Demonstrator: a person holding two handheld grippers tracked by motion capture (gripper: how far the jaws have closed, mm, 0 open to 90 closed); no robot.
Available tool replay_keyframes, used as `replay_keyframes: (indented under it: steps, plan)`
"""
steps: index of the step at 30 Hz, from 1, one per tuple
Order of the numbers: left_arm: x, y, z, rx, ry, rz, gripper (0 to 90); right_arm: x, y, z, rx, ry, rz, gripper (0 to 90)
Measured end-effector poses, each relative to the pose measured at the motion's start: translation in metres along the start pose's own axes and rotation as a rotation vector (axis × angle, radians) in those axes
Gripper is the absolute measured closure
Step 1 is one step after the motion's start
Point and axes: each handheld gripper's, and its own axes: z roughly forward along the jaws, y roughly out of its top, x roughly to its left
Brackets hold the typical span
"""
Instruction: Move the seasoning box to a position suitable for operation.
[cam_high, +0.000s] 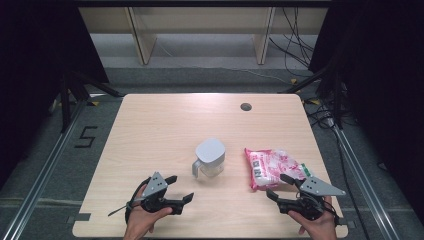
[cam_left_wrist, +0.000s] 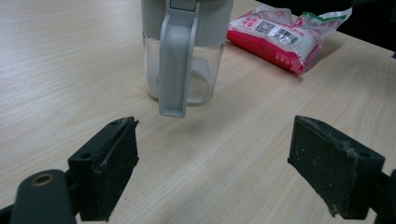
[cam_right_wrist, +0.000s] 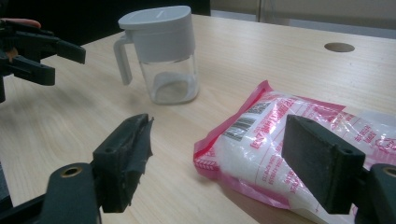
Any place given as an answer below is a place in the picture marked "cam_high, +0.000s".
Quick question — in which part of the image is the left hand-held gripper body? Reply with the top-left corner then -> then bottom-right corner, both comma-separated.
133,171 -> 185,216

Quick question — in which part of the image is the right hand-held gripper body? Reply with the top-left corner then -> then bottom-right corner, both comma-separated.
278,175 -> 347,222

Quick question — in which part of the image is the pink and white plastic bag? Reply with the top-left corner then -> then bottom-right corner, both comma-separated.
244,147 -> 315,192

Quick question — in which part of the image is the clear jar with grey lid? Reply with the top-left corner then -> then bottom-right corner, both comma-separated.
191,138 -> 227,178

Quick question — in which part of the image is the person's right hand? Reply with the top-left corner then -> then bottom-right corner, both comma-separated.
287,195 -> 339,240

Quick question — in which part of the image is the person's left hand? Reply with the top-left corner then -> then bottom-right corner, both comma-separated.
123,184 -> 175,238

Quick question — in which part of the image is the black metal stand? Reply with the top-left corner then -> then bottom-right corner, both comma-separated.
277,62 -> 345,130
59,69 -> 125,134

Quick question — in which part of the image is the dark curtain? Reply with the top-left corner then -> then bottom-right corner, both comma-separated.
0,0 -> 110,189
308,0 -> 424,214

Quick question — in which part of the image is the light wooden shelf unit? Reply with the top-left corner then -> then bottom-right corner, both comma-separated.
78,6 -> 330,66

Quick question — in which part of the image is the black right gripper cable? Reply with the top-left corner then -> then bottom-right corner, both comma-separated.
321,196 -> 342,228

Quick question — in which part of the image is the black floor cable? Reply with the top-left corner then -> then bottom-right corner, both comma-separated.
304,99 -> 372,240

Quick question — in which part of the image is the aluminium floor rail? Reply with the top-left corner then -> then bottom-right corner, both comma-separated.
0,98 -> 88,240
333,125 -> 401,240

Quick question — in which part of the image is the bundle of black cables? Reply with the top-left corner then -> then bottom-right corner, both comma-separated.
268,6 -> 317,78

